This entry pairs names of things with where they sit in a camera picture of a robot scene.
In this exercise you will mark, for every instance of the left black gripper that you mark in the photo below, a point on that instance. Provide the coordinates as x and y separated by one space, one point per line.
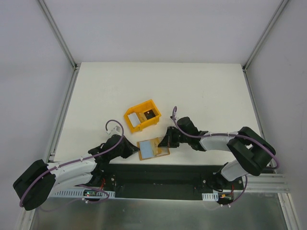
126 147

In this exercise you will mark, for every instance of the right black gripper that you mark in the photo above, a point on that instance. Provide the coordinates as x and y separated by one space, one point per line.
171 137

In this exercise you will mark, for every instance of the orange leather card holder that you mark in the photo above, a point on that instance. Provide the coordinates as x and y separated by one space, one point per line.
148 149

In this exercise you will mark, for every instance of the yellow plastic bin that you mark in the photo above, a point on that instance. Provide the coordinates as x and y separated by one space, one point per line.
139 110

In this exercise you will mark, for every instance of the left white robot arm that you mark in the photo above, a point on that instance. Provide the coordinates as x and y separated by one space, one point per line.
41 180

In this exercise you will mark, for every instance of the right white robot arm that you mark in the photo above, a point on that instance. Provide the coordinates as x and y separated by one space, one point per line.
252 153

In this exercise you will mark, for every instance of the grey credit card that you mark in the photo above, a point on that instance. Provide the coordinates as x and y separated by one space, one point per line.
134 119

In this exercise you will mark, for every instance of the black credit card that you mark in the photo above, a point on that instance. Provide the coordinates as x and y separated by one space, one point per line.
149 114

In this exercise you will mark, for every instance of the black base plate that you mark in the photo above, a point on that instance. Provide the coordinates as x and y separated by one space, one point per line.
148 181

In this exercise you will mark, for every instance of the right white cable duct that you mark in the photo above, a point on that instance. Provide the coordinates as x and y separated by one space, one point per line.
210 197

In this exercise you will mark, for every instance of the white cable duct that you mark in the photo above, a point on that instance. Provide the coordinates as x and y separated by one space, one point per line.
210 197
83 193

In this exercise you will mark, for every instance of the left white cable duct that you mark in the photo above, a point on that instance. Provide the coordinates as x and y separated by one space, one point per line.
83 193

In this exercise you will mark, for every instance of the right aluminium rail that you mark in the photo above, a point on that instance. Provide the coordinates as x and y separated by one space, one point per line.
267 183

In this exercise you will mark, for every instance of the left aluminium frame post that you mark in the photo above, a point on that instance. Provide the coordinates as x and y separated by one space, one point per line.
56 32

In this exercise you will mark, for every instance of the aluminium frame post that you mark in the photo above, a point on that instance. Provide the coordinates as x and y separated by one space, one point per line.
56 32
267 30

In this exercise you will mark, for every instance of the right aluminium frame post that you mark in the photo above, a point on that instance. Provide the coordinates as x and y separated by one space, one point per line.
267 30

